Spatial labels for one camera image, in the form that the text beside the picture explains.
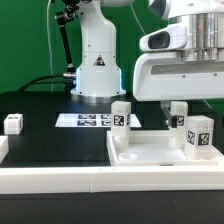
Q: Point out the white square tabletop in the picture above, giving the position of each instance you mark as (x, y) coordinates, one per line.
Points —
(150, 148)

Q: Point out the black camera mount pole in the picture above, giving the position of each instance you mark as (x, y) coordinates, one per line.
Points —
(62, 18)

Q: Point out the white front fence wall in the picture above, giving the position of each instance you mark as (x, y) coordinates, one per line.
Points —
(110, 179)

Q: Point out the white left fence piece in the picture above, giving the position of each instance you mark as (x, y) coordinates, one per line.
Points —
(4, 148)

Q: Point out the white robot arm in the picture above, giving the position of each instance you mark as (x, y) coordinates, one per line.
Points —
(183, 61)

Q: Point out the white tag marker sheet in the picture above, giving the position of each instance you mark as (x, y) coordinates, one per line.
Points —
(90, 120)

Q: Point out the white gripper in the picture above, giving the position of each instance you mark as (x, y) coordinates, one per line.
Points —
(164, 76)

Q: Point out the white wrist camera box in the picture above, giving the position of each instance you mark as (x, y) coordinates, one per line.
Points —
(172, 37)

